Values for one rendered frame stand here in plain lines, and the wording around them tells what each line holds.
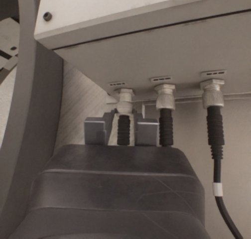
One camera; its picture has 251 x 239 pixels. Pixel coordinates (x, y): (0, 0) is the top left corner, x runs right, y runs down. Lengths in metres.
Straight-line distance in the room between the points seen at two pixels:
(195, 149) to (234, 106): 0.05
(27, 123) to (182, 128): 0.15
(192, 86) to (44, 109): 0.16
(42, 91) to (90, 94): 0.05
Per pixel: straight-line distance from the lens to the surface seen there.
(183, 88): 0.17
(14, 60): 1.14
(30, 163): 0.22
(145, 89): 0.16
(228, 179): 0.18
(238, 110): 0.19
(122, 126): 0.15
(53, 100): 0.23
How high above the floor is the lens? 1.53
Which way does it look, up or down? 5 degrees down
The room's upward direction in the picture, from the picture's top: 46 degrees clockwise
